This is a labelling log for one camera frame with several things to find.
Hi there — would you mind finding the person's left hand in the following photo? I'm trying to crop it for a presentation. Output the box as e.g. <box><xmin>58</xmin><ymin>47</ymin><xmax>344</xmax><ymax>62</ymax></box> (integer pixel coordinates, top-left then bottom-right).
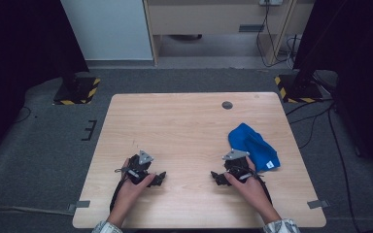
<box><xmin>111</xmin><ymin>158</ymin><xmax>156</xmax><ymax>218</ymax></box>

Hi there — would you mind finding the person's right hand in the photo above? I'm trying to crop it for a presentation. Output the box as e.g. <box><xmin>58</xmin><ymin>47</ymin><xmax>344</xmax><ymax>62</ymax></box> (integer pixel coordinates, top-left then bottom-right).
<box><xmin>223</xmin><ymin>156</ymin><xmax>276</xmax><ymax>216</ymax></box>

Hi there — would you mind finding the thin black floor cable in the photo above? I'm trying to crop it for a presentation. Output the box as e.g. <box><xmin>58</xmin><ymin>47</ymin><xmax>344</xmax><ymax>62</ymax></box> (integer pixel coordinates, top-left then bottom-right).
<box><xmin>13</xmin><ymin>106</ymin><xmax>32</xmax><ymax>124</ymax></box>

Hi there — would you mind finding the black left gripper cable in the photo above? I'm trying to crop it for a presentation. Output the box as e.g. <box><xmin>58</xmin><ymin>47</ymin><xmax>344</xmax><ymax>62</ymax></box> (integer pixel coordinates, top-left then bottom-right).
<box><xmin>109</xmin><ymin>167</ymin><xmax>127</xmax><ymax>213</ymax></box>

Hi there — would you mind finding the black curtain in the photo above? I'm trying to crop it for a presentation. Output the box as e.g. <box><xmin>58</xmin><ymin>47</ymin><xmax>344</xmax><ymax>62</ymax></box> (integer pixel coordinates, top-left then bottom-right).
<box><xmin>0</xmin><ymin>0</ymin><xmax>90</xmax><ymax>163</ymax></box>
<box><xmin>292</xmin><ymin>0</ymin><xmax>373</xmax><ymax>176</ymax></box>

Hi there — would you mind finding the black tape floor mark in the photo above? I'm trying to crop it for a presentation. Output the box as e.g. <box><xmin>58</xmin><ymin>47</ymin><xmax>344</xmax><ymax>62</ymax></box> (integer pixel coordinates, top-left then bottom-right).
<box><xmin>81</xmin><ymin>119</ymin><xmax>97</xmax><ymax>142</ymax></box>

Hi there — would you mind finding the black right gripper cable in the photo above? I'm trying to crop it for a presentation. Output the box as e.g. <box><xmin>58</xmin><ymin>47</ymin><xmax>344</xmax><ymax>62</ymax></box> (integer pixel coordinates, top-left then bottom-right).
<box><xmin>254</xmin><ymin>171</ymin><xmax>273</xmax><ymax>207</ymax></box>

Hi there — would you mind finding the long black floor cable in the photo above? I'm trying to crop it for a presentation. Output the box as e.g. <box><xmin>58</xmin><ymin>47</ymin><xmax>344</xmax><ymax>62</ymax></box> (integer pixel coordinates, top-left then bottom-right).
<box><xmin>327</xmin><ymin>106</ymin><xmax>356</xmax><ymax>233</ymax></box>

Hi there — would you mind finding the blue microfibre cloth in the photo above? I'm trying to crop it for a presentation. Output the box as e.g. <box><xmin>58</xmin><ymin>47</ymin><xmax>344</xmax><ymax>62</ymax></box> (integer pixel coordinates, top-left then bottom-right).
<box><xmin>227</xmin><ymin>122</ymin><xmax>281</xmax><ymax>172</ymax></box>

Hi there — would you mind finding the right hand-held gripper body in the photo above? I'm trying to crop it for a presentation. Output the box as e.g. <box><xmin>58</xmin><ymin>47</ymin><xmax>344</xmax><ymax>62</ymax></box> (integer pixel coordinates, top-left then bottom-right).
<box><xmin>221</xmin><ymin>149</ymin><xmax>260</xmax><ymax>182</ymax></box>

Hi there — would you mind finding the grey floor cable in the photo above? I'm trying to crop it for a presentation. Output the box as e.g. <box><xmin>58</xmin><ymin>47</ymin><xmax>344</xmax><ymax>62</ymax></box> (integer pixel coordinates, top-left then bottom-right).
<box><xmin>0</xmin><ymin>206</ymin><xmax>76</xmax><ymax>216</ymax></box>

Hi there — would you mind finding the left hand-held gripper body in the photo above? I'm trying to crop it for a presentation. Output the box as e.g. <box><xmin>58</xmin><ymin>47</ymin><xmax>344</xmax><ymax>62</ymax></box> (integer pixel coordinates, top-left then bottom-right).
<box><xmin>121</xmin><ymin>150</ymin><xmax>154</xmax><ymax>185</ymax></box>

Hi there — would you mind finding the black hanging cable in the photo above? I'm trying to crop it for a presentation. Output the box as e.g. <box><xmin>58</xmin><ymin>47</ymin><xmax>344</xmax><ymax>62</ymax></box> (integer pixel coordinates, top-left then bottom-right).
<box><xmin>255</xmin><ymin>3</ymin><xmax>292</xmax><ymax>68</ymax></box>

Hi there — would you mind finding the light wooden desk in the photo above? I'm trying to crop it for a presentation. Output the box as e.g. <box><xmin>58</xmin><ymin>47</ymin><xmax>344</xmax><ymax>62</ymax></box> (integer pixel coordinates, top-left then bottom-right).
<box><xmin>143</xmin><ymin>0</ymin><xmax>315</xmax><ymax>66</ymax></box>

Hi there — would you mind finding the white cabinet panel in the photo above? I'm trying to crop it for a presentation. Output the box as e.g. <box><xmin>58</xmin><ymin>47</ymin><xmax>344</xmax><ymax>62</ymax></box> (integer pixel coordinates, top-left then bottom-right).
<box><xmin>60</xmin><ymin>0</ymin><xmax>153</xmax><ymax>61</ymax></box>

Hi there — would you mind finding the striped black stand base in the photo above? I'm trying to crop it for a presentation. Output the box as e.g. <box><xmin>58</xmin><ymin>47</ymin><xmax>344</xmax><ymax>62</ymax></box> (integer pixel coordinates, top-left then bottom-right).
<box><xmin>274</xmin><ymin>74</ymin><xmax>324</xmax><ymax>104</ymax></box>
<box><xmin>52</xmin><ymin>76</ymin><xmax>101</xmax><ymax>106</ymax></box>

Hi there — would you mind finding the grey tape piece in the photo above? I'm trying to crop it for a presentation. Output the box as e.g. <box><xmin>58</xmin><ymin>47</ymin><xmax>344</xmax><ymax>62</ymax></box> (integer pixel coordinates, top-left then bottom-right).
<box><xmin>67</xmin><ymin>200</ymin><xmax>91</xmax><ymax>213</ymax></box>
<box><xmin>306</xmin><ymin>199</ymin><xmax>330</xmax><ymax>210</ymax></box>

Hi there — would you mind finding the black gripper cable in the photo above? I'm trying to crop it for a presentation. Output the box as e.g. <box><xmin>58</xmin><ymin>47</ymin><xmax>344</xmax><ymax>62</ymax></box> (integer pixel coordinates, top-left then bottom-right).
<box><xmin>254</xmin><ymin>171</ymin><xmax>273</xmax><ymax>207</ymax></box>
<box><xmin>109</xmin><ymin>167</ymin><xmax>127</xmax><ymax>213</ymax></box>

